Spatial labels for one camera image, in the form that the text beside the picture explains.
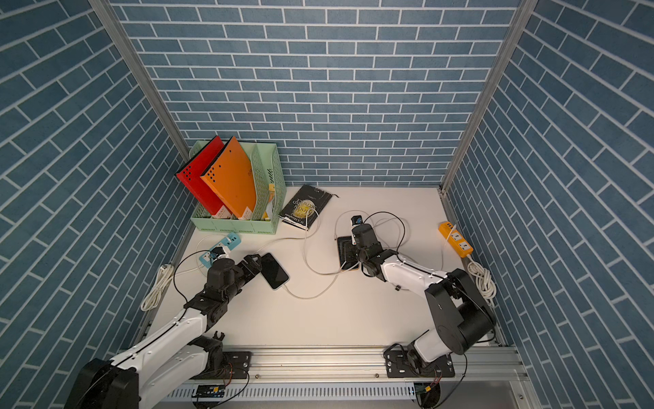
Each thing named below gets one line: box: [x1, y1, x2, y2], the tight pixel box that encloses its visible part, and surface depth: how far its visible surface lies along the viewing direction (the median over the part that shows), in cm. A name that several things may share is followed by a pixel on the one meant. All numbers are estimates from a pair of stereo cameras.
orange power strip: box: [437, 220, 474, 259], surface depth 101 cm
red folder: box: [175, 135, 231, 218], surface depth 89 cm
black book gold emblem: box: [278, 184, 333, 231], surface depth 113 cm
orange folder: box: [200, 135, 258, 220], surface depth 97 cm
